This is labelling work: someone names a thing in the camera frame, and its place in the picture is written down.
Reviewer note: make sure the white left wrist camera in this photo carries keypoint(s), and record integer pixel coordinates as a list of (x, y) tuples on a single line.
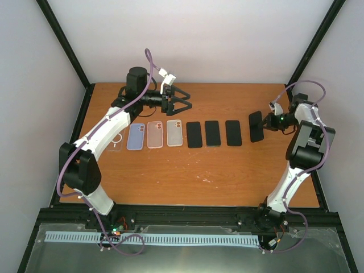
[(168, 79)]

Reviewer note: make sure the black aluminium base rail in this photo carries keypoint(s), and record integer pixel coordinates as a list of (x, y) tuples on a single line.
[(135, 216)]

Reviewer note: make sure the light blue slotted cable duct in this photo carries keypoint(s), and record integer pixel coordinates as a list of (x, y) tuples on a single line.
[(155, 239)]

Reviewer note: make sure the black right frame post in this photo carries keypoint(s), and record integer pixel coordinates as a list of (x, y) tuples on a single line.
[(320, 33)]

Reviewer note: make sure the clear transparent phone case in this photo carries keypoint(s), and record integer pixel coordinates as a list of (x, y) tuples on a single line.
[(116, 143)]

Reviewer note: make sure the dark grey phone corner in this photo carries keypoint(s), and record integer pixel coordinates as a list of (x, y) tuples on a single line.
[(256, 131)]

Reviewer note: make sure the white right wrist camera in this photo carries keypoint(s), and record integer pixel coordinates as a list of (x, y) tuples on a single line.
[(276, 108)]

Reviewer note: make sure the black phone from lilac case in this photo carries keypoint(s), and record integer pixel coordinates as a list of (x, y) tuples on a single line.
[(233, 133)]

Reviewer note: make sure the dark green phone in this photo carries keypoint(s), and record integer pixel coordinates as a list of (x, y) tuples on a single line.
[(212, 131)]

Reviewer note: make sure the black left frame post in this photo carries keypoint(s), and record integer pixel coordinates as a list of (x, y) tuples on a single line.
[(56, 28)]

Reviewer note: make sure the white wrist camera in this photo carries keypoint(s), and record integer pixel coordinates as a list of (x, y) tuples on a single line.
[(276, 108), (168, 79)]

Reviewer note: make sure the cream white phone case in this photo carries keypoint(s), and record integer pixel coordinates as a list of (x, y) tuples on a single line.
[(174, 133)]

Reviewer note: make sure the black frame post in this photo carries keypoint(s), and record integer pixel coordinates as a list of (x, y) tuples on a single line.
[(320, 33), (56, 28)]

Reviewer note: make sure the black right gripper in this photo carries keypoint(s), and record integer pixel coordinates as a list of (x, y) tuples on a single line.
[(271, 123)]

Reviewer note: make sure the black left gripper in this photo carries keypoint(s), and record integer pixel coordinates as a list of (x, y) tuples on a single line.
[(168, 90)]

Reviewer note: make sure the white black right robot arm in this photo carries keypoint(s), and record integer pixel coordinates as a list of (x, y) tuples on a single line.
[(307, 152)]

